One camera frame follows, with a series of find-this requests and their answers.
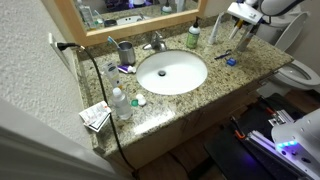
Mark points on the stainless steel cup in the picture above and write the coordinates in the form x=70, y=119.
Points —
x=127, y=54

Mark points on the white toilet bowl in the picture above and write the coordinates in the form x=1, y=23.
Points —
x=296, y=78

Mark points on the clear plastic bottle white cap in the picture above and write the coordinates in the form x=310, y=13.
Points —
x=122, y=105

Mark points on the blue white toothbrush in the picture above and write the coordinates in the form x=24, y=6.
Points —
x=113, y=41

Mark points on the dark blue razor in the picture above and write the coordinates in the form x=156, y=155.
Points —
x=222, y=55

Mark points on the white toilet lid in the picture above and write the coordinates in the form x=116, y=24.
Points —
x=291, y=31

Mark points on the wooden vanity cabinet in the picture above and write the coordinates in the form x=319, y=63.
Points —
x=186, y=126

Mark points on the chrome faucet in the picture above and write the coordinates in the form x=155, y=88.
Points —
x=156, y=41

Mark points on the wooden framed mirror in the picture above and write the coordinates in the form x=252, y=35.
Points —
x=75, y=28

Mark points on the purple toothpaste tube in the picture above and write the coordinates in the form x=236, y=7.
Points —
x=126, y=69

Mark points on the green soap pump bottle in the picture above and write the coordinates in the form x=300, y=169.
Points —
x=192, y=35

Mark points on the white lotion tube blue print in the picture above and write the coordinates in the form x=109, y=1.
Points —
x=112, y=74

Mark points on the tall white tube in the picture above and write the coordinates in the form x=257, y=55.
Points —
x=214, y=31

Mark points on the white wrist mount box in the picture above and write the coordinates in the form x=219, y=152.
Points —
x=245, y=12

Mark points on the black clamp orange tips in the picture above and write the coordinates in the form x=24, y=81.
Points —
x=238, y=130
x=271, y=111

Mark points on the white toilet tank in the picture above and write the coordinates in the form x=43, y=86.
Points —
x=270, y=31

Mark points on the black robot platform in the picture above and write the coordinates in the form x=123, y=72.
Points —
x=230, y=156

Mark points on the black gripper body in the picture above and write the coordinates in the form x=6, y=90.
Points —
x=261, y=20

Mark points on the spray can with yellow cap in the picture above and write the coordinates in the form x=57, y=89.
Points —
x=243, y=43

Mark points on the white green contact lens case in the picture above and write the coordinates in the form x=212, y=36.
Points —
x=139, y=100

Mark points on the small blue box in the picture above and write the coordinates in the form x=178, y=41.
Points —
x=231, y=62

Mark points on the white wall outlet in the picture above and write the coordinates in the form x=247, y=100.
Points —
x=60, y=50

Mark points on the white paper packet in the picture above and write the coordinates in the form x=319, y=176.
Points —
x=95, y=115

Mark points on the white oval sink basin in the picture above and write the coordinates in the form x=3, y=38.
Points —
x=171, y=73

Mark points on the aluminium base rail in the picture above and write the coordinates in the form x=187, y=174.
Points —
x=266, y=143

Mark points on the white door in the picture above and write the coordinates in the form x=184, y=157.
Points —
x=40, y=150

